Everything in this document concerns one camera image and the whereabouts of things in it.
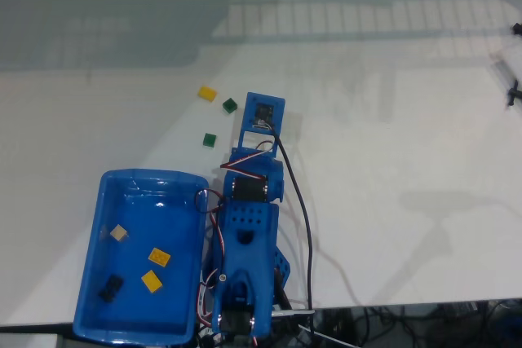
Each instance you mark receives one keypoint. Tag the green lego brick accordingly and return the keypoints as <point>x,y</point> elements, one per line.
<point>209,140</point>
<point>230,105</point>

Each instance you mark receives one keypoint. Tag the yellow lego brick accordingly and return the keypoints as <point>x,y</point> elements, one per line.
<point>151,281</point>
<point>159,257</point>
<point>207,93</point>

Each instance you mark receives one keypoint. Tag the blue plastic bin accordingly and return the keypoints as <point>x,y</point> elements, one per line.
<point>171,221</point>

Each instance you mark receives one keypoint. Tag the tan lego brick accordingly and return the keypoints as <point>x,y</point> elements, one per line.
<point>118,233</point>

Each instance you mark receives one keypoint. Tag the black lego brick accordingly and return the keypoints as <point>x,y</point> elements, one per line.
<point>111,287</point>

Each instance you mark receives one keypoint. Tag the black stand clamp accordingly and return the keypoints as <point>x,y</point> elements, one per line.
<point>514,94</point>
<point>516,28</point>

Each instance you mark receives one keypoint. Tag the blue camera mount with camera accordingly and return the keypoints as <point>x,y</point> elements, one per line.
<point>250,120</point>

